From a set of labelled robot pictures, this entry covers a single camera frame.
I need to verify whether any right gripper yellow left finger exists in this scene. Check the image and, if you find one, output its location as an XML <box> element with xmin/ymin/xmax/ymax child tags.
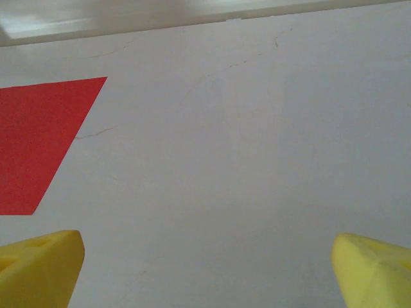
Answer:
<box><xmin>0</xmin><ymin>229</ymin><xmax>85</xmax><ymax>308</ymax></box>

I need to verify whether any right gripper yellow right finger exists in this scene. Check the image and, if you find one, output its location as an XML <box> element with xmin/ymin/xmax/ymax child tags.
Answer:
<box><xmin>331</xmin><ymin>232</ymin><xmax>411</xmax><ymax>308</ymax></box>

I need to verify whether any red square paper sheet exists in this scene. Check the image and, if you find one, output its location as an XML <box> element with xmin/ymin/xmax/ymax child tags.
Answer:
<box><xmin>0</xmin><ymin>76</ymin><xmax>109</xmax><ymax>216</ymax></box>

